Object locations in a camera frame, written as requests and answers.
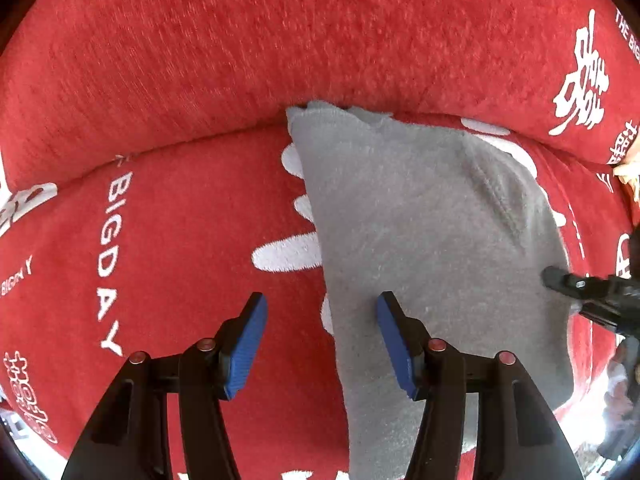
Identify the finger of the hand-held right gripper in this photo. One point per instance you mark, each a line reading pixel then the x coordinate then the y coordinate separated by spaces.
pixel 575 284

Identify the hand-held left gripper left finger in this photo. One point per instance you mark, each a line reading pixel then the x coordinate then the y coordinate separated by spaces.
pixel 245 350

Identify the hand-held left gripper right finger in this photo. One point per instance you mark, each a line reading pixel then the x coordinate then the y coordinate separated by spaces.
pixel 397 350

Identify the grey knit sweater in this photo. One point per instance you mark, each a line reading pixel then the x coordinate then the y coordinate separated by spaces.
pixel 425 235

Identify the tan object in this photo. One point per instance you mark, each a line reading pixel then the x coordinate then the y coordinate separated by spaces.
pixel 629 165

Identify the red printed sofa cover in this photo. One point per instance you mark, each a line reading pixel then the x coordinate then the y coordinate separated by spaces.
pixel 175 210

